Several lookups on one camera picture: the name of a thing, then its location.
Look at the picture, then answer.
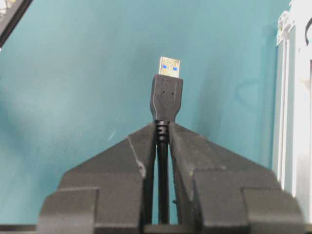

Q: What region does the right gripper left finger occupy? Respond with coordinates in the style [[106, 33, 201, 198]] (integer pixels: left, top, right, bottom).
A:
[[37, 123, 156, 234]]

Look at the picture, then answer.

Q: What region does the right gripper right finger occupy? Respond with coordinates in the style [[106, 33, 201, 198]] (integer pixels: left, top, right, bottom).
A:
[[169, 123, 305, 234]]

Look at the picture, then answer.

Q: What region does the black USB cable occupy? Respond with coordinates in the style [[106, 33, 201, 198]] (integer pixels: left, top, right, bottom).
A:
[[149, 56, 184, 225]]

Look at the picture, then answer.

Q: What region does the aluminium extrusion frame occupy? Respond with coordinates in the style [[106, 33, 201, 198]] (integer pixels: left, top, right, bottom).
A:
[[272, 0, 312, 203]]

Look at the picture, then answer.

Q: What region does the black string loop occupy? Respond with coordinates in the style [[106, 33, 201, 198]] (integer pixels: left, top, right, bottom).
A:
[[303, 18, 312, 47]]

